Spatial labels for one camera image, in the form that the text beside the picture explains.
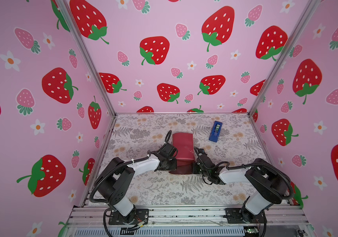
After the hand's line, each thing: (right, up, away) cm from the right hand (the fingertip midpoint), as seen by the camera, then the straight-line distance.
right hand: (189, 165), depth 92 cm
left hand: (-9, 0, -2) cm, 9 cm away
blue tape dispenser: (+20, +21, +12) cm, 32 cm away
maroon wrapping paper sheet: (-3, +13, +4) cm, 14 cm away
